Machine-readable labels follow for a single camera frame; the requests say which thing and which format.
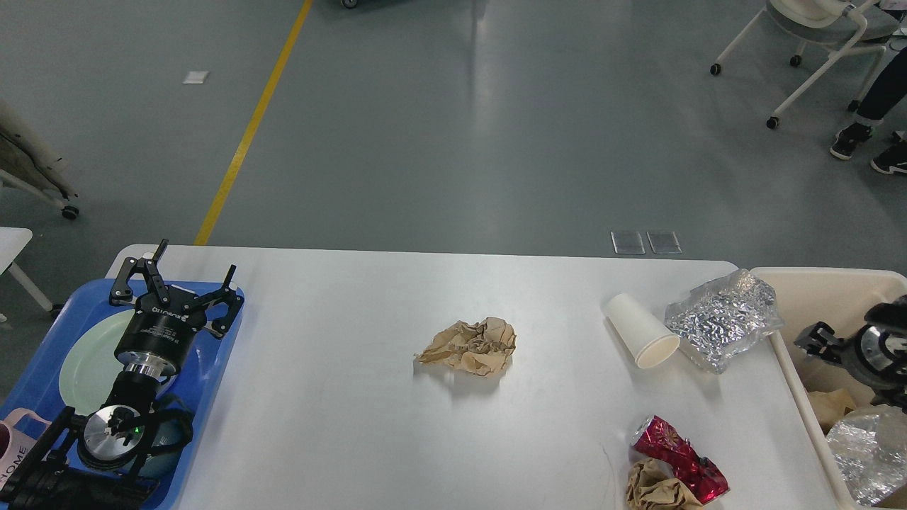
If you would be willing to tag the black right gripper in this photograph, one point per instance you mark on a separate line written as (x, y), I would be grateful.
(873, 356)

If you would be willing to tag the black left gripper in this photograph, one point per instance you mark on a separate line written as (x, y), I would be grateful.
(158, 340)

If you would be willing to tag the brown paper bag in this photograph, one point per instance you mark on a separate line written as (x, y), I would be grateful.
(830, 407)

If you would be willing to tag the mint green plate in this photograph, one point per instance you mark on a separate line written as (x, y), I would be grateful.
(91, 366)

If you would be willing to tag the silver foil bag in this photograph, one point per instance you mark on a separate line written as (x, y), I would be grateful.
(869, 447)

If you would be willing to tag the silver foil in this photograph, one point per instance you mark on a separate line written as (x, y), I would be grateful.
(723, 318)

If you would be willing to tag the pink home mug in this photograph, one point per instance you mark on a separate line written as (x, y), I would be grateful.
(15, 444)

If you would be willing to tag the white paper cup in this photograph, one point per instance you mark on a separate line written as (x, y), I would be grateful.
(646, 338)

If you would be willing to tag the beige plastic bin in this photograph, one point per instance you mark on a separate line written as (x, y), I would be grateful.
(840, 297)

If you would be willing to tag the teal home mug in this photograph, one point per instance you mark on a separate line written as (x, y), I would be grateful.
(177, 431)

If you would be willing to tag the white side table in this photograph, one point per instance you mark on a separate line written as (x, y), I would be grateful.
(13, 242)

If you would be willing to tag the beige chair at left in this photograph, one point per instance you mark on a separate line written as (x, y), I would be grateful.
(30, 164)

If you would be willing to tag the person with black sneakers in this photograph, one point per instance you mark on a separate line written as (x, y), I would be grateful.
(888, 89)

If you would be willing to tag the red foil wrapper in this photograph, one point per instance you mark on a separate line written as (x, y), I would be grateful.
(657, 439)

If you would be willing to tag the crumpled brown paper ball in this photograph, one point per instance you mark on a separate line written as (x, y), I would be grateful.
(648, 487)

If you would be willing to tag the white rolling chair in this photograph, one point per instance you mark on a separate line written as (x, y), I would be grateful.
(841, 28)

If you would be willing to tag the crumpled brown paper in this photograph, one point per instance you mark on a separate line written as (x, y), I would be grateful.
(485, 348)

